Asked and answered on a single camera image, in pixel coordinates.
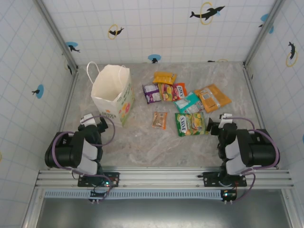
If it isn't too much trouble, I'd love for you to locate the green fruit candy packet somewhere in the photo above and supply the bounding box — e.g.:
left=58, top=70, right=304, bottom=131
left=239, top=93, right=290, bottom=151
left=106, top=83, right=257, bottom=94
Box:
left=174, top=111, right=206, bottom=137

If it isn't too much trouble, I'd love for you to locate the large orange snack packet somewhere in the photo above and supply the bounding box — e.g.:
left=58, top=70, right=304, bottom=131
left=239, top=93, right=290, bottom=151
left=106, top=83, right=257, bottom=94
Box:
left=193, top=83, right=232, bottom=114

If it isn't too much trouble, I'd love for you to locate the teal snack packet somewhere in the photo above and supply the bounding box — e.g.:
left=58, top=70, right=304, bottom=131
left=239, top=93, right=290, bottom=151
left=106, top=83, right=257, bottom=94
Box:
left=173, top=92, right=205, bottom=114

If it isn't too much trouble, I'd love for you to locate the white floral paper bag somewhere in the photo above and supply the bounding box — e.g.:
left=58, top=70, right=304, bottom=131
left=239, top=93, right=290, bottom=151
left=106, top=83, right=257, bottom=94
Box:
left=86, top=61, right=135, bottom=128

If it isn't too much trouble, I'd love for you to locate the red fruit candy packet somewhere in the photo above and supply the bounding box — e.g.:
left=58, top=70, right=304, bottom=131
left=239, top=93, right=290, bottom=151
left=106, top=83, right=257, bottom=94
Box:
left=157, top=82, right=188, bottom=103

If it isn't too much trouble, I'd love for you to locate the small brown snack packet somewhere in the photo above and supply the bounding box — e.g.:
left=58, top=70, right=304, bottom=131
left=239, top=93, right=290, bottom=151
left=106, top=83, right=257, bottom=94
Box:
left=152, top=111, right=168, bottom=130

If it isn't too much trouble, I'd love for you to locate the purple white snack packet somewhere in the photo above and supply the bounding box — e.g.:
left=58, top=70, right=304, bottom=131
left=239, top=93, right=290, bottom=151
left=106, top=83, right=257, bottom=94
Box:
left=142, top=83, right=161, bottom=105

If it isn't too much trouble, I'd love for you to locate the small yellow snack packet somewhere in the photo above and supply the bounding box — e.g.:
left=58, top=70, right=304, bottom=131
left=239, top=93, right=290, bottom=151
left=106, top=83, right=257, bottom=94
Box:
left=152, top=71, right=178, bottom=86

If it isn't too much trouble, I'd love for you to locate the grey metal panel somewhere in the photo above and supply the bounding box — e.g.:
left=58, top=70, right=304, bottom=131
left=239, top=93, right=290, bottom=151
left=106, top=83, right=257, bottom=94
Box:
left=35, top=197, right=293, bottom=228

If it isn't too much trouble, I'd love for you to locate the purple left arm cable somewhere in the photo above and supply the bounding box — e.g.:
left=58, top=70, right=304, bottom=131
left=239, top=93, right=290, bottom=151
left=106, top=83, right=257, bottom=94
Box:
left=52, top=115, right=116, bottom=171

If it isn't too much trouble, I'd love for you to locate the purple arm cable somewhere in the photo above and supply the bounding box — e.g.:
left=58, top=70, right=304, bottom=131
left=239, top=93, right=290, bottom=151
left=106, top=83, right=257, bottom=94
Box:
left=52, top=115, right=116, bottom=171
left=222, top=113, right=281, bottom=202

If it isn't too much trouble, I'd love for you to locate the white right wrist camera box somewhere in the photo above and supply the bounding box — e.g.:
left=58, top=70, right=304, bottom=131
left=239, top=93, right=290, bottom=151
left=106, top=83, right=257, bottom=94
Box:
left=218, top=113, right=235, bottom=129

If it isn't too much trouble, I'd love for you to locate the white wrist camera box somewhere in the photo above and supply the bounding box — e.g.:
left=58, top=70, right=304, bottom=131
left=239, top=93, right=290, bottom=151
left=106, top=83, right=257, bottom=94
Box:
left=218, top=113, right=235, bottom=129
left=80, top=113, right=96, bottom=125

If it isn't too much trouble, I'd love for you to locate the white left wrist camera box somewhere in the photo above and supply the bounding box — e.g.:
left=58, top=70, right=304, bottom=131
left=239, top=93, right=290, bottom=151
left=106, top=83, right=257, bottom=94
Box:
left=80, top=113, right=96, bottom=125

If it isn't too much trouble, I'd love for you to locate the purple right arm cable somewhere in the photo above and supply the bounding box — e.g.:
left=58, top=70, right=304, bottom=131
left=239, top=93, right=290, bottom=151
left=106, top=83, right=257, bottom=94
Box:
left=222, top=113, right=281, bottom=202

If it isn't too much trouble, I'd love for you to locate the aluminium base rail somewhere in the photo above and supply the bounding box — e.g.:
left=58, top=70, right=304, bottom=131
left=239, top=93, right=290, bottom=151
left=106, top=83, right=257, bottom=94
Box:
left=35, top=166, right=294, bottom=190

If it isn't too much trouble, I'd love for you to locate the white slotted cable duct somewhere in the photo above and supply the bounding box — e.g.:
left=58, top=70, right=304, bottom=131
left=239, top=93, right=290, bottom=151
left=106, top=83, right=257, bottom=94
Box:
left=44, top=189, right=225, bottom=199

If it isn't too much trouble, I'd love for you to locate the aluminium frame post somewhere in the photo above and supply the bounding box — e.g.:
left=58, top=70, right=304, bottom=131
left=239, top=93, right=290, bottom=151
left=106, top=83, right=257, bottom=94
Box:
left=33, top=0, right=79, bottom=72
left=243, top=0, right=285, bottom=68

